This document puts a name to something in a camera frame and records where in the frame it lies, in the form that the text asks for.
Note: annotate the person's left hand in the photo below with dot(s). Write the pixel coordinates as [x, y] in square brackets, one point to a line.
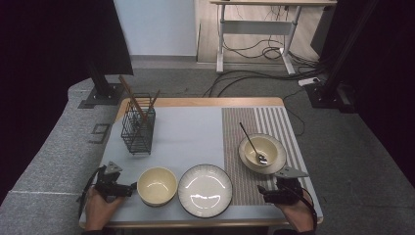
[98, 210]

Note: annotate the black curtain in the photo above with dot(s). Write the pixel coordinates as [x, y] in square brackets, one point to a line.
[32, 65]
[391, 81]

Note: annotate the white power strip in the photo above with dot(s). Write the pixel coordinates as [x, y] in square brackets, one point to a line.
[308, 81]

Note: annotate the brown wooden chopstick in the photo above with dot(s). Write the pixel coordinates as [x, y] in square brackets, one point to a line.
[154, 98]
[130, 94]

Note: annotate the cream ceramic bowl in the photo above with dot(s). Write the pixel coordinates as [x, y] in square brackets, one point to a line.
[156, 186]
[269, 148]

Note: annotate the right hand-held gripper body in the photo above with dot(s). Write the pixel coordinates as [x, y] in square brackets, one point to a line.
[288, 194]

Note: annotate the person's right hand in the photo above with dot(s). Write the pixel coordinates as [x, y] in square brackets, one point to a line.
[298, 215]

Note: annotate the metal spoon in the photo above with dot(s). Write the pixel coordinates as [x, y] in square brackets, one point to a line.
[262, 159]

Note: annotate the white standing desk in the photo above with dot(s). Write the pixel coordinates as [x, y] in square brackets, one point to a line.
[257, 27]

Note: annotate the floor socket box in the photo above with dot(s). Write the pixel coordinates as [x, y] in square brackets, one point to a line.
[99, 133]

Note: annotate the black metal stand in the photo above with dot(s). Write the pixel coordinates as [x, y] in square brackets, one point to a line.
[329, 96]
[101, 96]

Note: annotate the grey striped woven placemat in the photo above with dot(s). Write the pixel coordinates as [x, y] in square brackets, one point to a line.
[244, 124]

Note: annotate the light blue table mat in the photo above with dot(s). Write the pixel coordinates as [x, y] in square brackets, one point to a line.
[189, 137]

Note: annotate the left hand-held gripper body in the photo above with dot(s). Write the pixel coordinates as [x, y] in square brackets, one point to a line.
[109, 184]

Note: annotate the white plate with dark rim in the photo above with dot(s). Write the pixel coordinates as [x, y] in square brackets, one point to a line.
[205, 192]

